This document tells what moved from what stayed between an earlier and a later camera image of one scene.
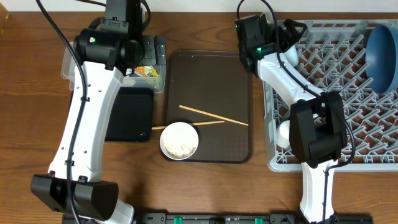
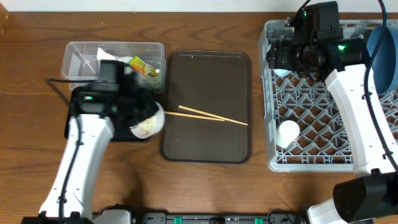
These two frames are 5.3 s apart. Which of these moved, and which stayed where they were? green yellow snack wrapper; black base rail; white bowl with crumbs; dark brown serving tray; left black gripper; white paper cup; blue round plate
Moved: left black gripper; white bowl with crumbs
Stayed: dark brown serving tray; black base rail; blue round plate; green yellow snack wrapper; white paper cup
